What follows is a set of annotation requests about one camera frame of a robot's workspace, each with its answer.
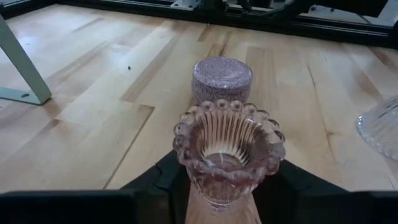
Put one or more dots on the clear glass candlestick holder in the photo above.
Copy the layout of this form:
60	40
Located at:
381	127

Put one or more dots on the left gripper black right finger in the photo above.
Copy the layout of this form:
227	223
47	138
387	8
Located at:
295	196

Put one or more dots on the purple patterned candle tin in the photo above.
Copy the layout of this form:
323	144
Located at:
220	77

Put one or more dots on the light green mesh shelf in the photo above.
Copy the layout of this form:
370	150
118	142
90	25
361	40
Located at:
21	62

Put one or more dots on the pink glass candlestick holder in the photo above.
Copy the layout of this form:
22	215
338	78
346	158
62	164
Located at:
228	174

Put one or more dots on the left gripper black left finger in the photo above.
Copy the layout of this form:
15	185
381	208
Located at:
168	174

